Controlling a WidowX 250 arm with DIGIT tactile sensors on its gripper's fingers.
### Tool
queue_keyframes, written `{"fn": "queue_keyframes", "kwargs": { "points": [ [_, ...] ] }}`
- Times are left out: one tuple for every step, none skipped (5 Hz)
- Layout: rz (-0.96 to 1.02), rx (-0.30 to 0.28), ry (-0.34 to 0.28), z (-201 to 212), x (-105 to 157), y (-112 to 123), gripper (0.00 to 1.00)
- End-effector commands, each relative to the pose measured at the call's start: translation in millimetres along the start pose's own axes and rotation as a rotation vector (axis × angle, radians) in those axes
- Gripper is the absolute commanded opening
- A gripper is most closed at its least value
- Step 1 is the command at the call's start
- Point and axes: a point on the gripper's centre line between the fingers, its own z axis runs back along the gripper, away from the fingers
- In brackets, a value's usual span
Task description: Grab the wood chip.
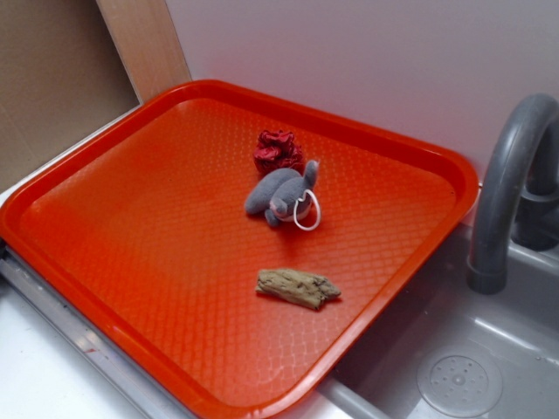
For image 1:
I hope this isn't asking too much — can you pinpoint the grey plush elephant toy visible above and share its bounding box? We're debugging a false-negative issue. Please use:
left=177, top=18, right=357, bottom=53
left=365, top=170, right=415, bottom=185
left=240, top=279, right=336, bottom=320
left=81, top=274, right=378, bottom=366
left=244, top=160, right=321, bottom=231

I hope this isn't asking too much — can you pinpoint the brown wood chip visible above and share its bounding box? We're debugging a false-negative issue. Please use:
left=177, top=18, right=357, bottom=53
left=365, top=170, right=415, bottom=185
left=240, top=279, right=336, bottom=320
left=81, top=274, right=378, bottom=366
left=255, top=268, right=342, bottom=311

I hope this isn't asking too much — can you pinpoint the red crumpled paper ball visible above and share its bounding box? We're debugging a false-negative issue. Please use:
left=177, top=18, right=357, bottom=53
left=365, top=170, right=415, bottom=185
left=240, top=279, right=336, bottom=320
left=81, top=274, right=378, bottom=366
left=252, top=130, right=304, bottom=175

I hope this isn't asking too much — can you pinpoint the orange plastic tray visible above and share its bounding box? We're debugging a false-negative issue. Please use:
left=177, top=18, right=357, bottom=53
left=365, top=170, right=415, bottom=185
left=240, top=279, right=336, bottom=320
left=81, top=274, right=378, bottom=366
left=1, top=80, right=478, bottom=418

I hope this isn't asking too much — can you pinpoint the grey plastic sink basin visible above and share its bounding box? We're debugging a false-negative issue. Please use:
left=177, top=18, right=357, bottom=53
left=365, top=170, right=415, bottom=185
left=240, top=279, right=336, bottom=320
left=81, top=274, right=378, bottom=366
left=320, top=226, right=558, bottom=418

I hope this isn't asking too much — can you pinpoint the light wooden board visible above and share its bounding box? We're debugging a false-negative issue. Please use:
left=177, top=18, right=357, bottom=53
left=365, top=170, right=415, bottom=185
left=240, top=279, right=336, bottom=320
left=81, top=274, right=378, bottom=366
left=97, top=0, right=191, bottom=104

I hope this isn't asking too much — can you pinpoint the grey plastic faucet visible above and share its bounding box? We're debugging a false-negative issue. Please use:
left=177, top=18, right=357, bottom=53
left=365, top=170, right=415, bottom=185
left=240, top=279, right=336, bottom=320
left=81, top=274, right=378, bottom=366
left=466, top=93, right=558, bottom=295

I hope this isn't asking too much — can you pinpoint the round sink drain cover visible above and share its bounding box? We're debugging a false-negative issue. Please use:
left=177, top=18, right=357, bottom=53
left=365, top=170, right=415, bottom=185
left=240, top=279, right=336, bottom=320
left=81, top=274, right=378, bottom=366
left=417, top=351, right=503, bottom=418

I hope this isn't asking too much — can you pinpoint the brown cardboard panel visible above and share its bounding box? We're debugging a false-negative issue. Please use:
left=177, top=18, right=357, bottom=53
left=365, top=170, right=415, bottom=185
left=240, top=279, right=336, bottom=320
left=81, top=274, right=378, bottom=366
left=1, top=1, right=138, bottom=190

